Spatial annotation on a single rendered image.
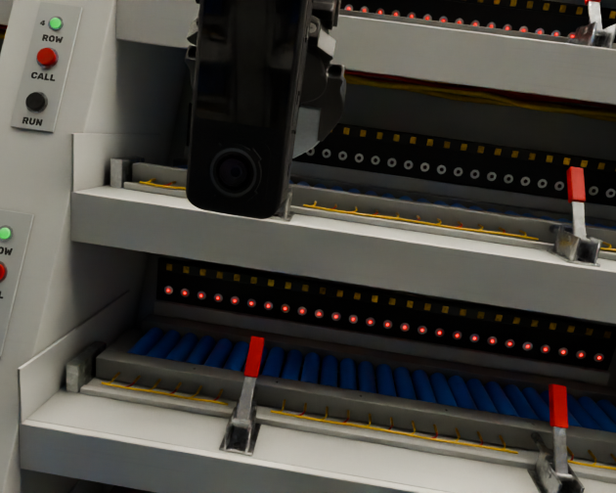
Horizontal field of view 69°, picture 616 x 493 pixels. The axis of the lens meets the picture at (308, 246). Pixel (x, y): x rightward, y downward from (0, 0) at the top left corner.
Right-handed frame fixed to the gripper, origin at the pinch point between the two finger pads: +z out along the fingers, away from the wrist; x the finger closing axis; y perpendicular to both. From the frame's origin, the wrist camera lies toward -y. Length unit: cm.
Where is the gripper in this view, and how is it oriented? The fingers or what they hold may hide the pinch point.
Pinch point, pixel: (277, 154)
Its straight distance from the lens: 36.0
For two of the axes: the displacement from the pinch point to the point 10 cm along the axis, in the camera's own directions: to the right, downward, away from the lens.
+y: 1.6, -9.5, 2.7
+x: -9.9, -1.5, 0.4
